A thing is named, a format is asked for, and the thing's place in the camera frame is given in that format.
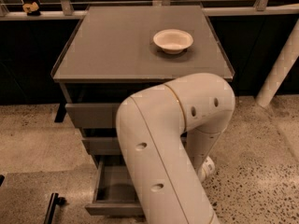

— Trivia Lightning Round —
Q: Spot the white diagonal pole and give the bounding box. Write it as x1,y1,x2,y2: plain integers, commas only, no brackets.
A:
256,19,299,107

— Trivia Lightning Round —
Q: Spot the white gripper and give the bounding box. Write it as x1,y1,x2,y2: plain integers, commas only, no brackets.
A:
198,156,215,182

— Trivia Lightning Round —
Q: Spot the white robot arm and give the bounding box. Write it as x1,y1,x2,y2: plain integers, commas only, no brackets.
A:
116,73,235,224

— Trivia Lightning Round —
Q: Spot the black bar on floor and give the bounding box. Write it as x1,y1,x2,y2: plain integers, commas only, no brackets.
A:
43,192,66,224

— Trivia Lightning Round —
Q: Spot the grey top drawer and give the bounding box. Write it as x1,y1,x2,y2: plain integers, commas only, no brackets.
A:
65,103,120,129

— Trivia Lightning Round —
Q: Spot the grey middle drawer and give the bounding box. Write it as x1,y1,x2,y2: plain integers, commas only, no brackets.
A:
82,137,121,155

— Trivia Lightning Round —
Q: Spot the grey drawer cabinet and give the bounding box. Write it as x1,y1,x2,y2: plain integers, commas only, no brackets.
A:
50,5,235,170

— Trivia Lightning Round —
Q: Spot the metal window railing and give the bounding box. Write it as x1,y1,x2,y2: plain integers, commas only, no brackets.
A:
0,0,299,22

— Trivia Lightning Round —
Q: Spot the small yellow black object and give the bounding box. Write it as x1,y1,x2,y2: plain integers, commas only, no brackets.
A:
22,2,40,16

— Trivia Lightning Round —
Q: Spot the grey drawer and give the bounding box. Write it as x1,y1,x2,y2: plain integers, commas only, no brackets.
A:
65,103,120,129
85,155,143,217
82,137,121,155

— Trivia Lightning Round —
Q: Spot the grey bottom drawer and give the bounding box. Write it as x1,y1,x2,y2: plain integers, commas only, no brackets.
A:
85,155,143,217

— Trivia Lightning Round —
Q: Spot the white paper bowl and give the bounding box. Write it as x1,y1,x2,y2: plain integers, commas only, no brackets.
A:
153,29,193,54

